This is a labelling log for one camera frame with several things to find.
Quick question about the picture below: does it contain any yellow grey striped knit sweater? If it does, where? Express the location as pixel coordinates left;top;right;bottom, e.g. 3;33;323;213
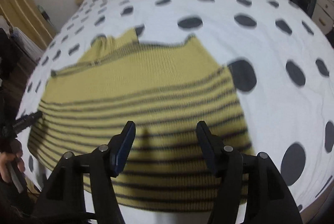
28;30;253;212

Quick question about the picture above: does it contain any rack of hanging clothes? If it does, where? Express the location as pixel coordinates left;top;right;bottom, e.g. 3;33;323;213
1;16;43;80

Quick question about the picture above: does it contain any person's left hand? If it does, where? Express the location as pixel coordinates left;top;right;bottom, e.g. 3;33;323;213
1;140;25;183

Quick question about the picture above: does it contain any white bedspread with dark dots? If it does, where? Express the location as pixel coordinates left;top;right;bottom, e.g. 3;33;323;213
19;0;333;223

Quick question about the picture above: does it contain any golden satin curtain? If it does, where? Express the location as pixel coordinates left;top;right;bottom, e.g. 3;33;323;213
1;0;56;50

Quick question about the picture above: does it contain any white drawer cabinet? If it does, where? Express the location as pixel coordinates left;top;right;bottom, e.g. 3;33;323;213
311;0;334;35

